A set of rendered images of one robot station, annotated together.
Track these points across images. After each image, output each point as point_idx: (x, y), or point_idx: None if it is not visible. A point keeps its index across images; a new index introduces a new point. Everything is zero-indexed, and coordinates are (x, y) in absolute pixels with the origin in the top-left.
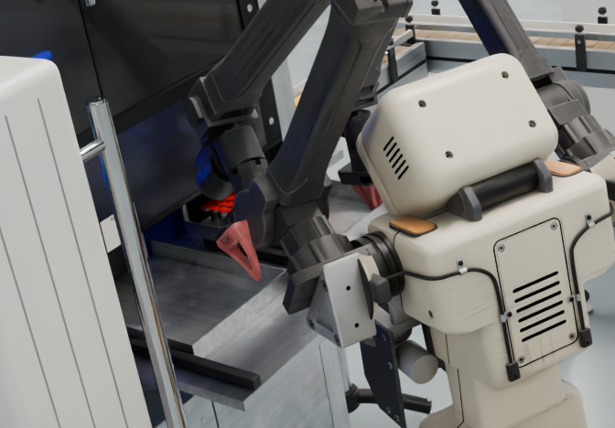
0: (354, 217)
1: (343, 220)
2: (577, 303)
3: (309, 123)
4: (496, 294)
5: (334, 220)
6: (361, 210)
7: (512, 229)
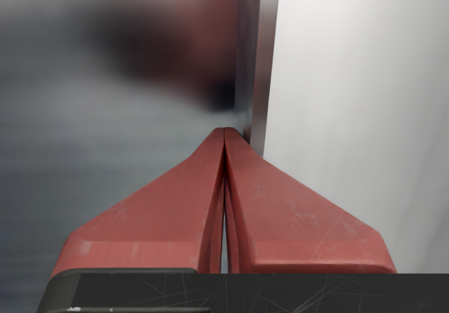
0: (71, 144)
1: (49, 189)
2: None
3: None
4: None
5: (6, 204)
6: (41, 72)
7: None
